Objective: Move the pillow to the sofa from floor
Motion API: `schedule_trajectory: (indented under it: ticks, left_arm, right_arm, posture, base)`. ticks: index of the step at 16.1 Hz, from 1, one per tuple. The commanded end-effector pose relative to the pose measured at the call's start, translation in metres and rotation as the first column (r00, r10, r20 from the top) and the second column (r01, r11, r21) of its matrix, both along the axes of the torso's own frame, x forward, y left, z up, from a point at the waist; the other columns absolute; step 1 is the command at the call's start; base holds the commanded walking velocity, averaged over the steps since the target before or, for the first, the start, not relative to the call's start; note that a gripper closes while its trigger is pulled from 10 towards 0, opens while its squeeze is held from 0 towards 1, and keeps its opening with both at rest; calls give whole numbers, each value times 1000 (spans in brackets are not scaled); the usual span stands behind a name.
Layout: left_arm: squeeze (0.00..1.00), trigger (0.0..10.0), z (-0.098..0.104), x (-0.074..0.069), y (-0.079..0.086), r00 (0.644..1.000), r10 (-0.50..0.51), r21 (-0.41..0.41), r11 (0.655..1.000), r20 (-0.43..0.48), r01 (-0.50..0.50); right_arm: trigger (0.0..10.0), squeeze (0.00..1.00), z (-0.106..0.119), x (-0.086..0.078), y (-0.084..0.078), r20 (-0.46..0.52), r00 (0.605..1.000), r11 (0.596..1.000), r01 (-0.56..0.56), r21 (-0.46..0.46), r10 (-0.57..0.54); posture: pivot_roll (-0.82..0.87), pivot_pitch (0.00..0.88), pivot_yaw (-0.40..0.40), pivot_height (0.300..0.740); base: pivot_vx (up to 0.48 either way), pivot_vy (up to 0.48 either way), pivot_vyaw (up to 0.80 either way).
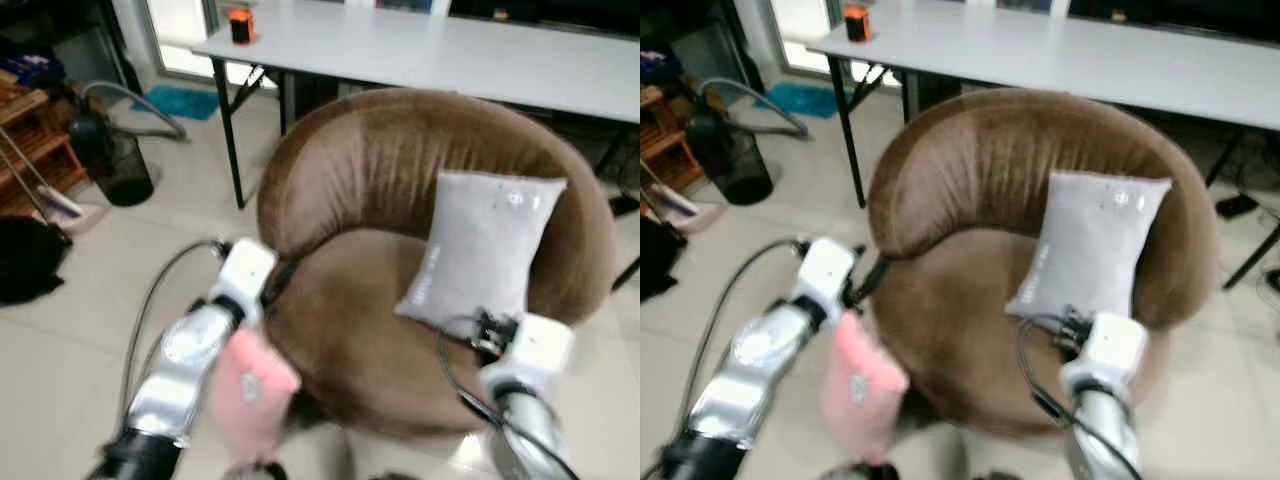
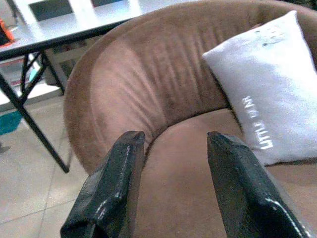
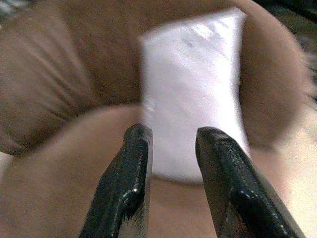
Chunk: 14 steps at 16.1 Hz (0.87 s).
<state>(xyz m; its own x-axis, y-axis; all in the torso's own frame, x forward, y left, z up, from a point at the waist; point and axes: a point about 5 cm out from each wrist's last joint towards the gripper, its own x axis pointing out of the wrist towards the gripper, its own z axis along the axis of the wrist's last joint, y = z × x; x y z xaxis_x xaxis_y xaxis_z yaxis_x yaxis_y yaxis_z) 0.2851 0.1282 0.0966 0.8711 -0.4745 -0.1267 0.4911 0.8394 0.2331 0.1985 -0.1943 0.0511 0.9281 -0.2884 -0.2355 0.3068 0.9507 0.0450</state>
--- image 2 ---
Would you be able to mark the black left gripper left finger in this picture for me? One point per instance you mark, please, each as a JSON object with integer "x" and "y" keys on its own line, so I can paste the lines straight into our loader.
{"x": 109, "y": 188}

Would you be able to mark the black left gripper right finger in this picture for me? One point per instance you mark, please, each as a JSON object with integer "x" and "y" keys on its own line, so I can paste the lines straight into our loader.
{"x": 245, "y": 193}

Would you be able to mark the brown round sofa chair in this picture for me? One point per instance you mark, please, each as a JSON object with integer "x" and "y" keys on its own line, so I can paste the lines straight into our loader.
{"x": 158, "y": 104}

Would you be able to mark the white pillow with lettering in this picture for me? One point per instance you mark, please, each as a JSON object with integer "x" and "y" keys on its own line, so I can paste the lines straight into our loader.
{"x": 270, "y": 89}

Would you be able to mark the teal box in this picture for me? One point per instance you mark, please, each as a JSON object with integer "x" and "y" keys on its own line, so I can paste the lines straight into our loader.
{"x": 9, "y": 122}

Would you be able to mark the white folding table black legs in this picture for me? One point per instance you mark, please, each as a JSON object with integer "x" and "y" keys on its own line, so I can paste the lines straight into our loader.
{"x": 62, "y": 22}

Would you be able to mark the orange and black object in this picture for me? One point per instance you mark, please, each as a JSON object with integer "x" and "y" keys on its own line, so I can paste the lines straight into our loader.
{"x": 5, "y": 33}

